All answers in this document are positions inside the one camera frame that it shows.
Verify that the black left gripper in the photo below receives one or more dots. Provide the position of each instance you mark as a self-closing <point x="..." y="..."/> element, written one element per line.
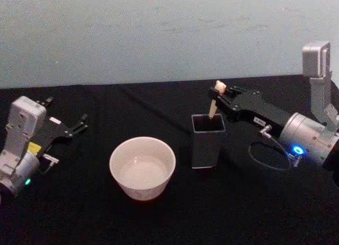
<point x="54" y="132"/>

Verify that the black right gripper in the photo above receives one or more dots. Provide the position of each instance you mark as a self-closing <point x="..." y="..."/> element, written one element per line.
<point x="254" y="107"/>

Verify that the cream utensil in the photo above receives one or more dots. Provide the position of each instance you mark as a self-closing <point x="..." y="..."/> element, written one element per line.
<point x="213" y="108"/>

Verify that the black square utensil holder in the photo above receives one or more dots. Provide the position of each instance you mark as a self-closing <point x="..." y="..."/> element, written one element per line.
<point x="205" y="149"/>

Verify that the white ceramic bowl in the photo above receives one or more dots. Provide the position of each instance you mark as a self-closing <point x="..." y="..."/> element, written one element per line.
<point x="143" y="168"/>

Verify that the black table cloth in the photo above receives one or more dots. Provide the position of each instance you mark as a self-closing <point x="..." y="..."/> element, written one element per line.
<point x="79" y="218"/>

